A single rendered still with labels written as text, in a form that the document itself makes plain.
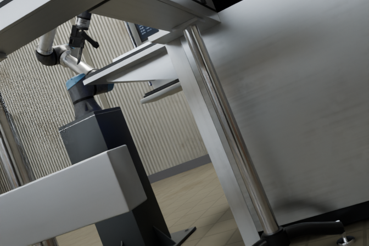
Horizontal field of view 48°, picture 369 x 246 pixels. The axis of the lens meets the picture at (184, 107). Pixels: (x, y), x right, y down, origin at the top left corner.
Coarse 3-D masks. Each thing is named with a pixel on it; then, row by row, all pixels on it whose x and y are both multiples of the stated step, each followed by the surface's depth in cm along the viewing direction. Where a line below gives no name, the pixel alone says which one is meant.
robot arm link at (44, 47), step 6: (54, 30) 230; (42, 36) 232; (48, 36) 231; (54, 36) 235; (42, 42) 235; (48, 42) 235; (36, 48) 240; (42, 48) 238; (48, 48) 239; (36, 54) 242; (42, 54) 240; (48, 54) 241; (42, 60) 244; (48, 60) 245; (54, 60) 248
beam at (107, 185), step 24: (72, 168) 79; (96, 168) 78; (120, 168) 79; (24, 192) 84; (48, 192) 82; (72, 192) 80; (96, 192) 78; (120, 192) 76; (144, 192) 83; (0, 216) 87; (24, 216) 84; (48, 216) 82; (72, 216) 80; (96, 216) 79; (0, 240) 87; (24, 240) 85
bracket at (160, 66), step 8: (160, 56) 168; (168, 56) 167; (144, 64) 171; (152, 64) 170; (160, 64) 169; (168, 64) 167; (120, 72) 175; (128, 72) 174; (136, 72) 173; (144, 72) 171; (152, 72) 170; (160, 72) 169; (168, 72) 168; (112, 80) 177; (120, 80) 175; (128, 80) 174; (136, 80) 173
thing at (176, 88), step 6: (174, 84) 241; (180, 84) 239; (162, 90) 244; (168, 90) 243; (174, 90) 246; (180, 90) 260; (150, 96) 248; (156, 96) 246; (162, 96) 252; (144, 102) 250
